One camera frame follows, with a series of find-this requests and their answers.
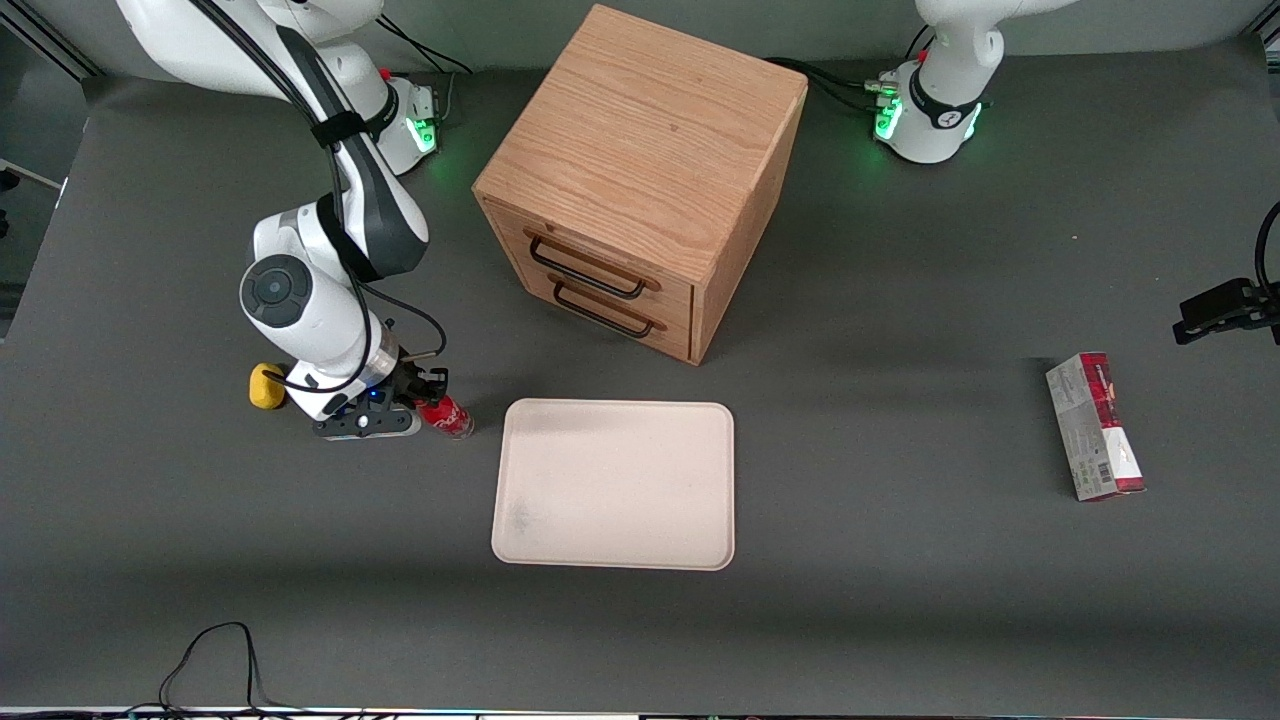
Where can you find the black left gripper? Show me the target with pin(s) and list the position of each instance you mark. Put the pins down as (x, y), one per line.
(1272, 314)

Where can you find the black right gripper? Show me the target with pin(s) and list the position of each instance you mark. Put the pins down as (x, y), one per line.
(409, 385)

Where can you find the red coke bottle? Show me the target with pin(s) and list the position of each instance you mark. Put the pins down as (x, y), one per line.
(450, 418)

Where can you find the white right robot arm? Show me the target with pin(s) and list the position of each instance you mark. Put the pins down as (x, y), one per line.
(320, 300)

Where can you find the beige rectangular tray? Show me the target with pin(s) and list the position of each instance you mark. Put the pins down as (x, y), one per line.
(615, 485)

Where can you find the yellow lemon-shaped object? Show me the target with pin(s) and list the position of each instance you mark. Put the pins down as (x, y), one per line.
(262, 390)

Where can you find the red and grey carton box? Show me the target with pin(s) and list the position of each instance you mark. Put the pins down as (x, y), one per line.
(1095, 430)

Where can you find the wooden two-drawer cabinet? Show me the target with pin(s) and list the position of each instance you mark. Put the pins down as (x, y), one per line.
(640, 130)

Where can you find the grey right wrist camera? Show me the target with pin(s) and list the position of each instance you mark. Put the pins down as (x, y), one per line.
(365, 424)

